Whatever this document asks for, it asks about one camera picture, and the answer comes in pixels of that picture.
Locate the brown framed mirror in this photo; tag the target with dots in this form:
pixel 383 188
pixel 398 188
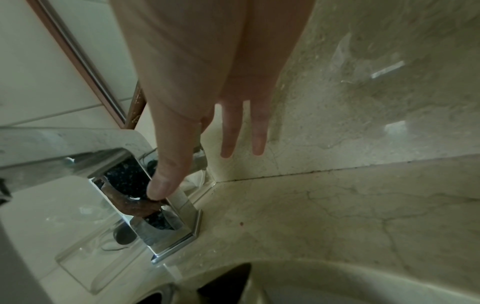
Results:
pixel 93 59

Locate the chrome square faucet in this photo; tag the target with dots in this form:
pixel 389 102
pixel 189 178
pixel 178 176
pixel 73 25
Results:
pixel 176 237

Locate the person's right hand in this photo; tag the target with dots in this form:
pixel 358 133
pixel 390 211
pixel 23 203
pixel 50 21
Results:
pixel 210 53

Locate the beige sink basin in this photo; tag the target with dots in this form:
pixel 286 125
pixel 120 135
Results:
pixel 337 285

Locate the clear glass tray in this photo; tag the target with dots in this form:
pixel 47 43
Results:
pixel 86 264

